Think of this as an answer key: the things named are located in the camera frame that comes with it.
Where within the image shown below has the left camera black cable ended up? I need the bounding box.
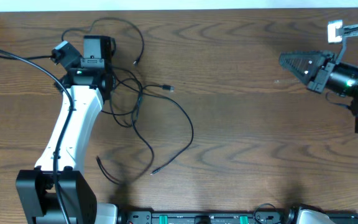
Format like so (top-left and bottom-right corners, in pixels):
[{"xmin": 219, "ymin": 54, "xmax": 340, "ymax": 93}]
[{"xmin": 0, "ymin": 45, "xmax": 76, "ymax": 224}]

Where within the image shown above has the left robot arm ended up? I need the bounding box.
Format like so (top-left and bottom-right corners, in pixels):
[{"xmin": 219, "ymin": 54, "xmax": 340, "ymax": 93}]
[{"xmin": 16, "ymin": 35, "xmax": 118, "ymax": 223}]

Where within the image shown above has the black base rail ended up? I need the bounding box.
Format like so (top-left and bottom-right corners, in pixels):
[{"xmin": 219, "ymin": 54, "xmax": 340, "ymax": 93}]
[{"xmin": 116, "ymin": 203, "xmax": 358, "ymax": 224}]

